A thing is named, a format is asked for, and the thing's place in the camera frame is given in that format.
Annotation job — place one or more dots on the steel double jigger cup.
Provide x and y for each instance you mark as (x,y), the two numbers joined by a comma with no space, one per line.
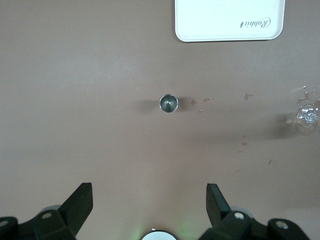
(169,103)

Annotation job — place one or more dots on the clear wine glass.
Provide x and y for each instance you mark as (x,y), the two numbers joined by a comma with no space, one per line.
(308,116)

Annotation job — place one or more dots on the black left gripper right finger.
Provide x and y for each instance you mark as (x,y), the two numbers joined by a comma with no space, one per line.
(232,225)

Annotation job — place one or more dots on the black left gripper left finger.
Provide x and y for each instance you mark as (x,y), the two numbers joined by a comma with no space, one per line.
(62,220)

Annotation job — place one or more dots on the white tray with rabbit print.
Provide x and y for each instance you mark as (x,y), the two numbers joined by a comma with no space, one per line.
(220,17)

